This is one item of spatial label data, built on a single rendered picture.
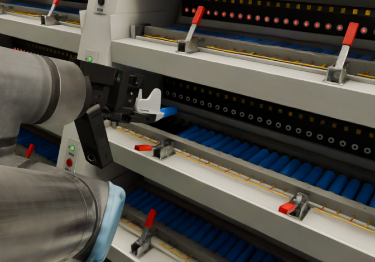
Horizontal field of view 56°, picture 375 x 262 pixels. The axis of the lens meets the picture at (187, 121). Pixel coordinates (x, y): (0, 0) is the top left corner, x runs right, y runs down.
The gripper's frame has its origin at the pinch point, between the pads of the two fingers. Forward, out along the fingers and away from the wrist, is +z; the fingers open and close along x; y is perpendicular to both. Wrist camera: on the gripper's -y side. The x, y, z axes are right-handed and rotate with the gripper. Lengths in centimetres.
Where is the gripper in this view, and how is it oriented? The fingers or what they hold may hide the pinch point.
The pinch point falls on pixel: (153, 116)
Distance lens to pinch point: 67.0
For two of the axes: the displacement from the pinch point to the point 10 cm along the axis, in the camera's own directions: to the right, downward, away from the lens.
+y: 2.4, -9.6, -1.1
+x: -8.0, -2.6, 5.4
